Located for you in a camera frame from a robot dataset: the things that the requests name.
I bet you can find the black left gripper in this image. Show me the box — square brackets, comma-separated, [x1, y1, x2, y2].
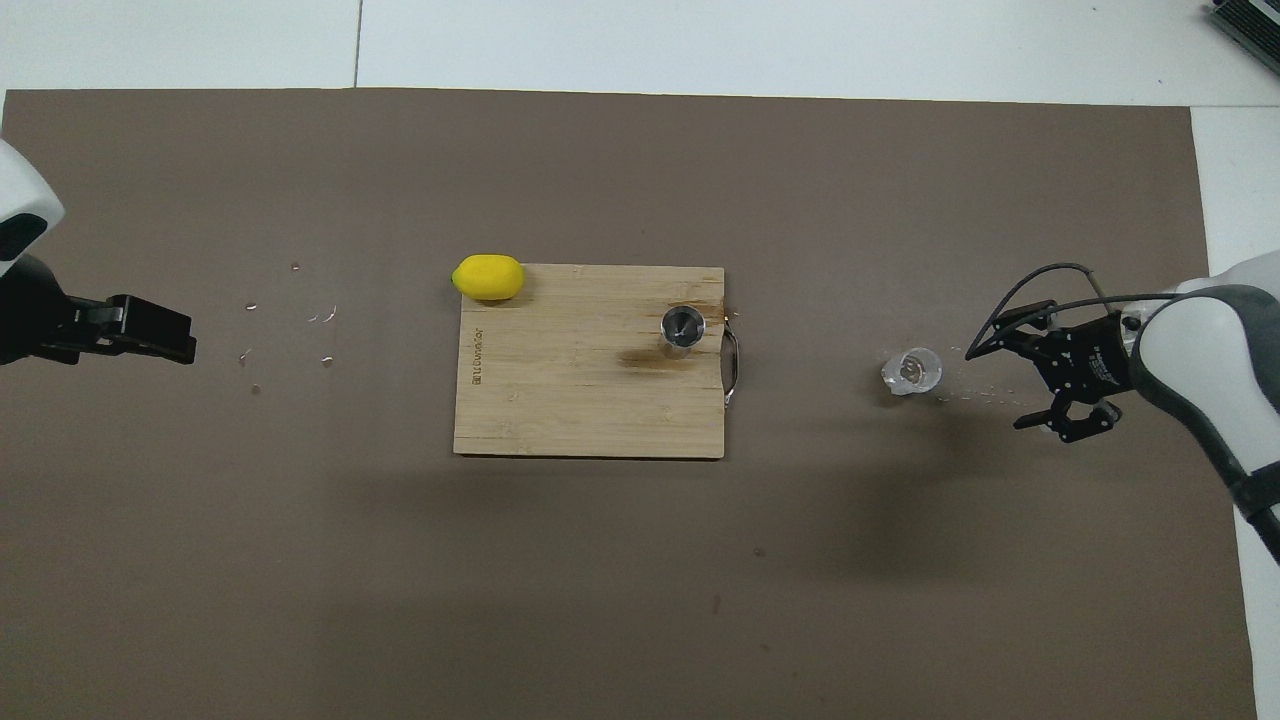
[0, 255, 198, 366]

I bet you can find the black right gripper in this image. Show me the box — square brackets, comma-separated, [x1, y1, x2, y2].
[965, 300, 1137, 444]

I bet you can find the clear plastic cup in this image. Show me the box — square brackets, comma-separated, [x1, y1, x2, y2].
[880, 347, 944, 396]

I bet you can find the steel jigger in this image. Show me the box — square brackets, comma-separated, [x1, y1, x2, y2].
[660, 305, 708, 359]

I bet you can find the brown table mat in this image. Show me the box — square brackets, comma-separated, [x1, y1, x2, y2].
[0, 88, 1259, 720]

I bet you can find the yellow lemon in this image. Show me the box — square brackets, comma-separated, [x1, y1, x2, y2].
[451, 254, 526, 302]

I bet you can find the grey ribbed device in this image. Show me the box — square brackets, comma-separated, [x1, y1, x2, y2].
[1208, 0, 1280, 76]

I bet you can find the wooden cutting board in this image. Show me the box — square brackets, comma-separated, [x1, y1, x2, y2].
[453, 264, 742, 461]

